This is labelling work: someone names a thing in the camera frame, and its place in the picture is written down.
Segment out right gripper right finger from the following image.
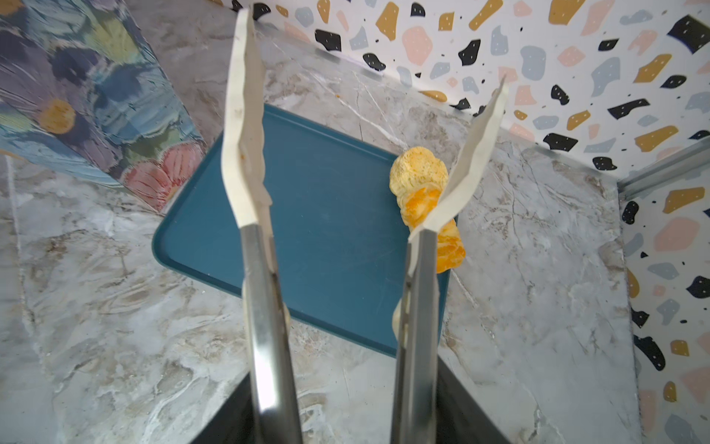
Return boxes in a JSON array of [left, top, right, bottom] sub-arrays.
[[436, 357, 510, 444]]

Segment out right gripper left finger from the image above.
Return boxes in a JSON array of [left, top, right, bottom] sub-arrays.
[[192, 373, 255, 444]]

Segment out white metal tongs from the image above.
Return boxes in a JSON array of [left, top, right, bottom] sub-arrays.
[[221, 9, 508, 443]]

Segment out floral paper gift bag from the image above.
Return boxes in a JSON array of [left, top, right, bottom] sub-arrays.
[[1, 1, 207, 211]]

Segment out twisted cheese bread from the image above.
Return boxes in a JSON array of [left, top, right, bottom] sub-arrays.
[[398, 183, 467, 274]]

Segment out teal plastic tray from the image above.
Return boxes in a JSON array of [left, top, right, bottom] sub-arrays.
[[151, 102, 459, 357]]

